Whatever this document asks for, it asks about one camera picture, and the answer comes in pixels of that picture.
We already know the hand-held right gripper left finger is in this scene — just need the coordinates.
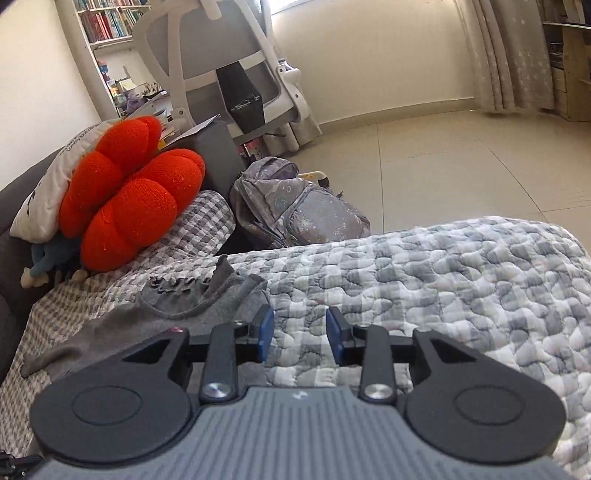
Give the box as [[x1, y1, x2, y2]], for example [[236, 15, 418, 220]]
[[121, 305, 275, 402]]

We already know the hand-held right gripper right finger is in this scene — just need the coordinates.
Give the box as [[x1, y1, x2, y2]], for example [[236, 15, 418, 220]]
[[325, 306, 481, 402]]

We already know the grey sweater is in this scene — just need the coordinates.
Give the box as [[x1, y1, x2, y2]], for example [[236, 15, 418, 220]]
[[21, 258, 269, 377]]

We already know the grey checkered quilt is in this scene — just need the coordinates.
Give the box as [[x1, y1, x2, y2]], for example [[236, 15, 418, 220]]
[[0, 190, 591, 480]]

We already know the grey printed backpack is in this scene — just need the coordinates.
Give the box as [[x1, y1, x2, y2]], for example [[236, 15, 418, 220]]
[[229, 157, 371, 250]]

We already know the orange pumpkin cushion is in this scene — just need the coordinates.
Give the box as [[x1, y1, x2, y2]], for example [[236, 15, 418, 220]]
[[80, 148, 206, 273], [58, 116, 162, 239]]

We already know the white paper sheet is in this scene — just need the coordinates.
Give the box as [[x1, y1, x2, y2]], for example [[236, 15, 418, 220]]
[[172, 115, 221, 140]]

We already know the blue plush toy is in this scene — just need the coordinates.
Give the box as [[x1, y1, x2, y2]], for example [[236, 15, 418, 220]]
[[20, 234, 91, 289]]

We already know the white printed pillow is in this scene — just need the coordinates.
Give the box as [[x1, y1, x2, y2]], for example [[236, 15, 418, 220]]
[[22, 119, 123, 243]]

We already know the dark grey sofa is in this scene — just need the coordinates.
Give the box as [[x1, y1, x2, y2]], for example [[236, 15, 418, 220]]
[[0, 147, 66, 384]]

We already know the white office chair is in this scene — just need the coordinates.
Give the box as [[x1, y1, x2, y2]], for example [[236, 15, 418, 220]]
[[131, 0, 324, 156]]

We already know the beige star curtain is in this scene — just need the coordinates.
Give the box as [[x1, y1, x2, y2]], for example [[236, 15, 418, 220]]
[[470, 0, 556, 114]]

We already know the white bookshelf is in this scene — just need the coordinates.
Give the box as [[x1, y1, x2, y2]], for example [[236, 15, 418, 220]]
[[55, 0, 186, 121]]

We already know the wooden desk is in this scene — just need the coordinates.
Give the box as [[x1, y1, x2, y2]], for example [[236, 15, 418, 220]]
[[539, 0, 591, 123]]

